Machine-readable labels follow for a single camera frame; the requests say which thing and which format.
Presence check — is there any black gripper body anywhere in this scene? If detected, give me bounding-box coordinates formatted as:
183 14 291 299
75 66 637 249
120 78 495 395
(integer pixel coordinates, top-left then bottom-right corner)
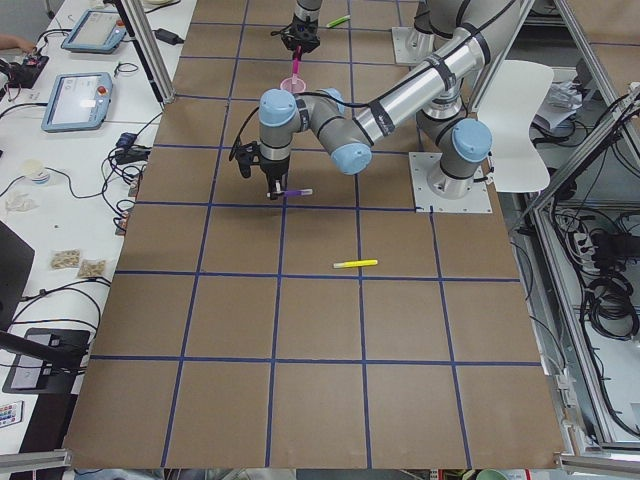
280 17 318 52
260 157 290 183

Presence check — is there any pink highlighter pen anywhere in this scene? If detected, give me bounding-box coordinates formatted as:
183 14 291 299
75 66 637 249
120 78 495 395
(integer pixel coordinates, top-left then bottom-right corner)
291 45 302 87

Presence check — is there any purple highlighter pen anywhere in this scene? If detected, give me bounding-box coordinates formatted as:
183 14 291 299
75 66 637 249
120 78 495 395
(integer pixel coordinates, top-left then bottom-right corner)
282 188 314 198

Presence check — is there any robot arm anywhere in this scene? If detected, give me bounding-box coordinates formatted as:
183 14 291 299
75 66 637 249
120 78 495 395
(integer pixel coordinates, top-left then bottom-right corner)
280 0 322 54
235 1 521 200

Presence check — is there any pink mesh cup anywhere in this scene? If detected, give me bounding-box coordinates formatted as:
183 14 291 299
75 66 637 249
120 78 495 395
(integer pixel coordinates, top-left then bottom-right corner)
280 76 307 94

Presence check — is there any white paper cup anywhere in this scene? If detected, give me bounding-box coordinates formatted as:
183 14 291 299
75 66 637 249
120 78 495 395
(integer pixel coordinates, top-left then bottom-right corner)
21 159 50 185

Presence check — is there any green highlighter pen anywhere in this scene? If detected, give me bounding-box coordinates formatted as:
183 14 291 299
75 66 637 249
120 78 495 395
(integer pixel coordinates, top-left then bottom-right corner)
326 15 351 29

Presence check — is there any yellow highlighter pen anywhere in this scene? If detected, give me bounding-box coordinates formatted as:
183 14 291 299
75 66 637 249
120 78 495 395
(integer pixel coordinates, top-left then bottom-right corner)
332 259 379 269

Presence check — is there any black power adapter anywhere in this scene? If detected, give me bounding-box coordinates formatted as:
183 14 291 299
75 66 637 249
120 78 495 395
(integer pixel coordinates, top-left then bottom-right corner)
153 28 184 45

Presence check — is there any teach pendant tablet far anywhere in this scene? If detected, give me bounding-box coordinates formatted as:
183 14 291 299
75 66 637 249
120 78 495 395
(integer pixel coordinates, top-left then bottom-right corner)
61 10 127 54

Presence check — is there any teach pendant tablet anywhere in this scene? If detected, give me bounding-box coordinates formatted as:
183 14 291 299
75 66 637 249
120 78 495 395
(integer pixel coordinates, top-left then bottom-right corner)
61 10 127 54
41 72 113 133

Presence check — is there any teach pendant tablet near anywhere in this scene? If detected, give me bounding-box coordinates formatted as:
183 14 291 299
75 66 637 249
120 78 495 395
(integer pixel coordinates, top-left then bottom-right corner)
41 72 113 133

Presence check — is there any white plastic chair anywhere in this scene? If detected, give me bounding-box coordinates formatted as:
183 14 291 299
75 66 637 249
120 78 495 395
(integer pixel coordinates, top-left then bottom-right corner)
477 60 554 193

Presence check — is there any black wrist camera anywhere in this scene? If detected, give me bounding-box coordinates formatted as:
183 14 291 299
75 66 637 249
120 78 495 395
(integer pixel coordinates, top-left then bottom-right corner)
229 140 261 179

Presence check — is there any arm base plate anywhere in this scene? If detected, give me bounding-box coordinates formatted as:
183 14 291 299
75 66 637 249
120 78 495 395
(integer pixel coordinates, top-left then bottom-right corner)
391 27 415 66
409 152 492 214

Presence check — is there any aluminium frame post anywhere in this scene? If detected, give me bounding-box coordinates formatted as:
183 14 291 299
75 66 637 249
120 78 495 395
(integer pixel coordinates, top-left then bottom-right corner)
113 0 175 105

